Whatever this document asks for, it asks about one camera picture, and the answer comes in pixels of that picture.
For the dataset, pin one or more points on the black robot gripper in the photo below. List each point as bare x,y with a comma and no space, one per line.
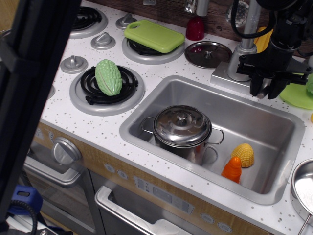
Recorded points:
275,62

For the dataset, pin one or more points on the silver faucet lever handle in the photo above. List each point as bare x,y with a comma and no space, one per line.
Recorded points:
264,89

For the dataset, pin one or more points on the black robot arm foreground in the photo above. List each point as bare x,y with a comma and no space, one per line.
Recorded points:
31,55

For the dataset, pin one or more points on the green plastic plate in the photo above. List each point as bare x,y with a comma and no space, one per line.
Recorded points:
297,95

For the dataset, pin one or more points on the yellow toy banana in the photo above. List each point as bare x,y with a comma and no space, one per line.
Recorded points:
262,42

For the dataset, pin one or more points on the silver toy faucet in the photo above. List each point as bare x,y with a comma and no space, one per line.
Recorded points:
225,75

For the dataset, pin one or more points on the flat steel pot lid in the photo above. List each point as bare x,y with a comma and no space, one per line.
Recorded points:
207,54

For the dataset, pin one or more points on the yellow toy corn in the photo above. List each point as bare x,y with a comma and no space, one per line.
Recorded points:
245,153

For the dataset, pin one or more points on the hanging clear glass ball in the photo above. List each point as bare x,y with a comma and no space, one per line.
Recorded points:
241,15

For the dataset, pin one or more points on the red plastic cup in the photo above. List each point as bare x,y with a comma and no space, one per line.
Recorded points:
195,29

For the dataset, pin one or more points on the orange toy bottle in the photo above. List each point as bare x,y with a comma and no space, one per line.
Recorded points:
232,170

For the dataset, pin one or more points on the steel bowl at right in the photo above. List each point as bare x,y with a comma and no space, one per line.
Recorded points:
302,190

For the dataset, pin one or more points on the steel pot with lid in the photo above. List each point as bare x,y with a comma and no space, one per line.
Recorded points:
183,130

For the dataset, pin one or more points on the green plastic cutting board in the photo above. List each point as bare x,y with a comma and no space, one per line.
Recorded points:
154,36

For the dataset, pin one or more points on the back right stove burner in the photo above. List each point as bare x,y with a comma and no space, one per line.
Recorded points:
145,55

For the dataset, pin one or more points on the grey stove knob back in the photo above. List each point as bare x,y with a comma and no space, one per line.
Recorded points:
124,21

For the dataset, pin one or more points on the grey stove knob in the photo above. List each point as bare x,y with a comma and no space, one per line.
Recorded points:
124,21
74,64
103,42

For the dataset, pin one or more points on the green toy bitter gourd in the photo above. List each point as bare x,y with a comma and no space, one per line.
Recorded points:
108,77

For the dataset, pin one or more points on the grey stove knob middle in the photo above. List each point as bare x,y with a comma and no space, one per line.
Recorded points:
103,42

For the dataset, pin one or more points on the front black stove burner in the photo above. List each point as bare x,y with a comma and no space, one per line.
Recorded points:
86,96

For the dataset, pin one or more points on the back left stove burner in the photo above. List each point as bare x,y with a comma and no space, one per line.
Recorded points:
88,22

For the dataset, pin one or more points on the grey stove knob front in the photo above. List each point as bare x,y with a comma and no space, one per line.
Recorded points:
74,64

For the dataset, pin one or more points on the silver oven dial knob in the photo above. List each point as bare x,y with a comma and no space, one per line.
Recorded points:
65,152

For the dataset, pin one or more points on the blue plastic clamp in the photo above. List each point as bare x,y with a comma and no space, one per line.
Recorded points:
24,200

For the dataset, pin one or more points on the silver dishwasher door handle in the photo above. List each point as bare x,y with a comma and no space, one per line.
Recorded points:
161,227

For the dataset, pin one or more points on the silver oven door handle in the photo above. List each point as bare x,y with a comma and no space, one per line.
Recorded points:
40,162

